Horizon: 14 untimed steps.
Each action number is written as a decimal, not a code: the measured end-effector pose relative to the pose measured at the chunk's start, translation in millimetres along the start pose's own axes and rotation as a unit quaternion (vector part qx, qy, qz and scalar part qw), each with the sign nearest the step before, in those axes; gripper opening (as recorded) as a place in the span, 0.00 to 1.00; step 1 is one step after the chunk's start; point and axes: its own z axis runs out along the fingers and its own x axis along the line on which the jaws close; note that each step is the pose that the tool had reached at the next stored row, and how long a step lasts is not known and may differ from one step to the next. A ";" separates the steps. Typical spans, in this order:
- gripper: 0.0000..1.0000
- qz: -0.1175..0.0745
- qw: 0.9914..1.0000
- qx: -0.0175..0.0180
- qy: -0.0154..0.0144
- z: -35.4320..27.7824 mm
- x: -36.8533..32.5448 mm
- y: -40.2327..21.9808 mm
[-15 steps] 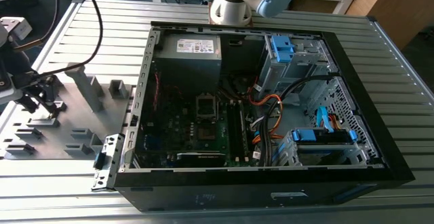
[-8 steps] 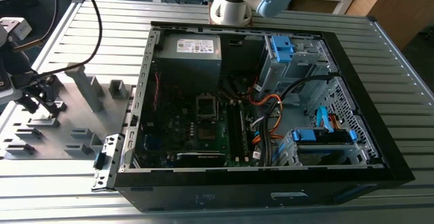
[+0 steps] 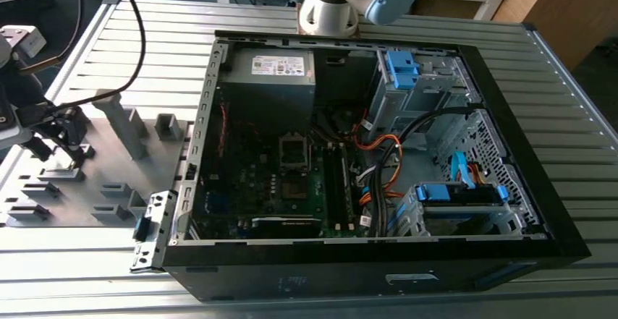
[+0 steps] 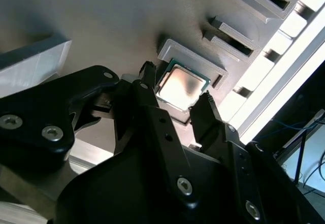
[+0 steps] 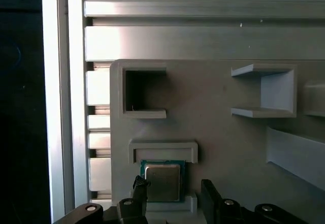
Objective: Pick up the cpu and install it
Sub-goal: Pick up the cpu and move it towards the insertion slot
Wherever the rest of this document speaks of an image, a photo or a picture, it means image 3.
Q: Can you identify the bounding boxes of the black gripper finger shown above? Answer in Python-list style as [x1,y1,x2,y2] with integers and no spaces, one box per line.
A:
[46,106,94,170]
[22,130,55,163]

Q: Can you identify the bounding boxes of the silver CPU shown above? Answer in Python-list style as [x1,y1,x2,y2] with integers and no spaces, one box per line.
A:
[47,147,79,171]

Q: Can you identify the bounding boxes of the metal socket cover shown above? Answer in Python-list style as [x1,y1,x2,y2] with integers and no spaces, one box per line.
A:
[278,131,311,171]

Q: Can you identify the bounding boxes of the CPU socket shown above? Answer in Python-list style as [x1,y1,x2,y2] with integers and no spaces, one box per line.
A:
[279,177,311,200]

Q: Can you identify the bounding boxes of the grey parts rack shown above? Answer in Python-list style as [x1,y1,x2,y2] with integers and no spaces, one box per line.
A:
[0,89,194,228]

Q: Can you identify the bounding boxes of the metal expansion slot retainer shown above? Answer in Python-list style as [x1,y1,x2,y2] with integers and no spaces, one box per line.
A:
[128,190,179,273]

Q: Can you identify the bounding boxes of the black graphics card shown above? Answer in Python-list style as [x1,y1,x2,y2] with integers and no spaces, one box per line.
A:
[239,216,323,239]

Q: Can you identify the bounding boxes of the green motherboard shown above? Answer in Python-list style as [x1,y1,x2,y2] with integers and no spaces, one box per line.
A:
[191,90,363,241]

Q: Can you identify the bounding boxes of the black RAM slot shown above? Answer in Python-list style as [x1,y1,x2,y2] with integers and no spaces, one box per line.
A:
[323,144,345,230]
[337,144,358,230]

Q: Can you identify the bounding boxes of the black open PC case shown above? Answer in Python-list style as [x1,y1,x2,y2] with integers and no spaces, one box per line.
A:
[162,28,593,302]

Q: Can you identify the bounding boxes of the blue drive bay latch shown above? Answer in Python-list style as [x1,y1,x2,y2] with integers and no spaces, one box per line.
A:
[386,50,421,90]

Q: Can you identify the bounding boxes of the tall metal drive cage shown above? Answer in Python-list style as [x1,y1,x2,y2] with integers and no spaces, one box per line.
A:
[370,49,483,153]

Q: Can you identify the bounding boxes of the blue disk carrier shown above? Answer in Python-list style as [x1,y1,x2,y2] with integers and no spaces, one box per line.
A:
[414,183,509,205]

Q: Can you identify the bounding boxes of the low metal disk cage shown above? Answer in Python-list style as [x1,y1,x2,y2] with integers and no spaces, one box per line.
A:
[393,183,550,239]

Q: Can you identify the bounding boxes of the wooden cabinet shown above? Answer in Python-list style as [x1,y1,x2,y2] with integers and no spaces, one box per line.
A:
[491,0,618,72]

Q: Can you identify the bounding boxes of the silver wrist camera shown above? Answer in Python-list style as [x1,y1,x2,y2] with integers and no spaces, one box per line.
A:
[0,105,26,150]

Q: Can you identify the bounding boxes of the black camera cable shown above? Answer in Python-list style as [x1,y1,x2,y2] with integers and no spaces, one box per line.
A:
[19,0,148,124]

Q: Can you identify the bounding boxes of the grey wrist mount box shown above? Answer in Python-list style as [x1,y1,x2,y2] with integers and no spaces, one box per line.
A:
[0,25,48,59]

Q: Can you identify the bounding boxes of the thin red wire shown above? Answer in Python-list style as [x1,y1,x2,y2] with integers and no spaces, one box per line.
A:
[216,101,231,156]

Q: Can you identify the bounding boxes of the orange power wires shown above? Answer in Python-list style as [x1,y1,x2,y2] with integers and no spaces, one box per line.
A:
[355,133,406,206]

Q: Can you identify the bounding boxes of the thick black cable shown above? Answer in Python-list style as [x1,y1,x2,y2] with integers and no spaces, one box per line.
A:
[371,107,477,237]

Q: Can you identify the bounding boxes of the blue flat data cable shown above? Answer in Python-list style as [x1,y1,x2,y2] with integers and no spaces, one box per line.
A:
[451,151,478,190]

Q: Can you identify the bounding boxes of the short orange red wires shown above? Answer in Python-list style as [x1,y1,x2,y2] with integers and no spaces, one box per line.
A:
[466,163,490,187]

